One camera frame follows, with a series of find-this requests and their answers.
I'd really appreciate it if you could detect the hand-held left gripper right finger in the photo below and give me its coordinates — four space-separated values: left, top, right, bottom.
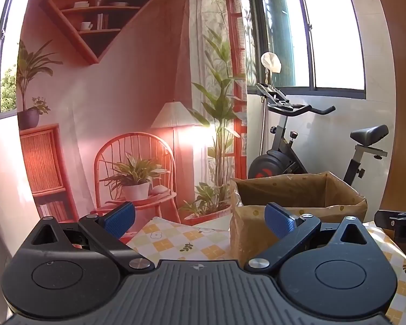
244 202 380 273

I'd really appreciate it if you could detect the wooden door panel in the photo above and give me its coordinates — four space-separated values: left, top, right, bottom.
372 0 406 218

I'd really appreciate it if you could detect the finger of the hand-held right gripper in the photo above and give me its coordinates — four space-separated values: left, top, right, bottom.
374 210 406 243

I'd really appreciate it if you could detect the printed wall tapestry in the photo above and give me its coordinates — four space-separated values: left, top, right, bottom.
17 0 248 226

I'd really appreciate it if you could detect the checkered floral tablecloth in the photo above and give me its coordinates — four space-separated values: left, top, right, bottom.
125 216 406 325

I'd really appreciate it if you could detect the black exercise bike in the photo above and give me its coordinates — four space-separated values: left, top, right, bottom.
248 83 389 187

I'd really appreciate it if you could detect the dark framed window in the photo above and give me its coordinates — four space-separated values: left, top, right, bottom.
250 0 366 101
0 0 36 120

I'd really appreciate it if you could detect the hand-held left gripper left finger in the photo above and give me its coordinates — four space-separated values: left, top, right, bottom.
19 201 155 275

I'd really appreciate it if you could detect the brown cardboard box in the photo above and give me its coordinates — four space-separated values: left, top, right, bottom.
230 171 369 269

